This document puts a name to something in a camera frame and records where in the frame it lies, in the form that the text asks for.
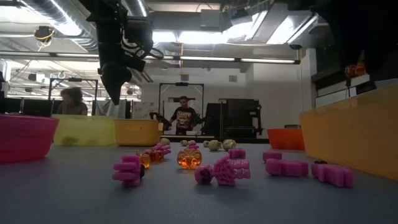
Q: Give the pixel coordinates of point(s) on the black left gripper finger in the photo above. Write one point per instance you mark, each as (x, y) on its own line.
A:
(115, 81)

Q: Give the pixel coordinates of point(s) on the pink plastic skeleton hand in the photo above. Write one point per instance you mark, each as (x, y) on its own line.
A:
(228, 171)
(193, 145)
(332, 175)
(129, 171)
(272, 155)
(286, 167)
(237, 152)
(161, 148)

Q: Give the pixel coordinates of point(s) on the orange translucent plastic pumpkin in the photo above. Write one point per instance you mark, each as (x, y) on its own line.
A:
(189, 158)
(157, 155)
(144, 160)
(350, 71)

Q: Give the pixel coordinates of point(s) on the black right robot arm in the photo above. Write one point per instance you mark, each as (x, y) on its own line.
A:
(357, 25)

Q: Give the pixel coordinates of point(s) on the person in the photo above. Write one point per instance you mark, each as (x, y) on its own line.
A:
(184, 116)
(73, 105)

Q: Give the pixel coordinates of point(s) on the green translucent plastic bin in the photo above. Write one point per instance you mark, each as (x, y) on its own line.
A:
(90, 129)

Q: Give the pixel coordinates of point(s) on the small yellow-orange plastic bin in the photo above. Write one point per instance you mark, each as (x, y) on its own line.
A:
(136, 132)

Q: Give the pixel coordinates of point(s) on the ceiling strip light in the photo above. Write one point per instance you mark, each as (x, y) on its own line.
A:
(267, 60)
(206, 58)

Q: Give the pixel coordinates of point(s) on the pink round plastic bowl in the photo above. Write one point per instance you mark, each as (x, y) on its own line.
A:
(25, 137)

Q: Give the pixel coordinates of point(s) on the grey ceiling unit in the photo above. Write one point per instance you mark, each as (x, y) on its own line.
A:
(214, 18)

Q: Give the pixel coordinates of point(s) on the small cream plastic skull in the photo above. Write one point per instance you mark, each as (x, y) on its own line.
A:
(206, 143)

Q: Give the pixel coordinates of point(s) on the black equipment cabinet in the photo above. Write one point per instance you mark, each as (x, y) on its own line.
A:
(239, 115)

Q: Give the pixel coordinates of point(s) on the orange round plastic bowl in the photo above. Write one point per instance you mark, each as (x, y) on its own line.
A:
(284, 140)

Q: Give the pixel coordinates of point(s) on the black tripod stand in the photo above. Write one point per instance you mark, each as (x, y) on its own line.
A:
(348, 88)

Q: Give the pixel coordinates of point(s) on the large orange plastic bin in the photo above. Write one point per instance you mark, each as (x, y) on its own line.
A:
(357, 137)

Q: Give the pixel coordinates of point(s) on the black robot station frame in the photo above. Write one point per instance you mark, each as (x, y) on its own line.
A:
(181, 84)
(73, 79)

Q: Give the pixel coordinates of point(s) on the silver ventilation duct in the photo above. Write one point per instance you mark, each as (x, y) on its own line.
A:
(56, 21)

